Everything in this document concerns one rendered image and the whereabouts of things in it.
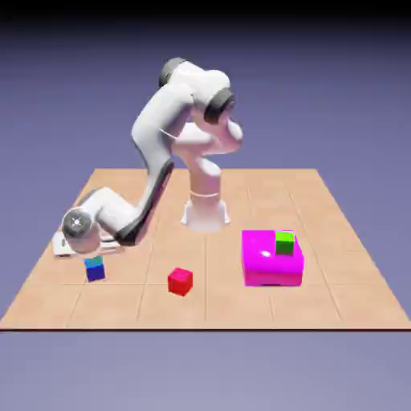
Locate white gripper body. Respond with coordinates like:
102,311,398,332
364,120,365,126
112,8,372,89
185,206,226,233
51,230,125,258

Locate small blue cube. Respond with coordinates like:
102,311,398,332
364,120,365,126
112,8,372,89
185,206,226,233
83,255,107,283

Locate small red cube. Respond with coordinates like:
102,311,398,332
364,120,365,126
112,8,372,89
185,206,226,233
167,267,194,297

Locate small green cube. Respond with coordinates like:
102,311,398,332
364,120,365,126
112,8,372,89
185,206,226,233
275,230,295,257

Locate large magenta box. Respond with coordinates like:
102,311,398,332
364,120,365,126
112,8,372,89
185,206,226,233
241,230,305,287

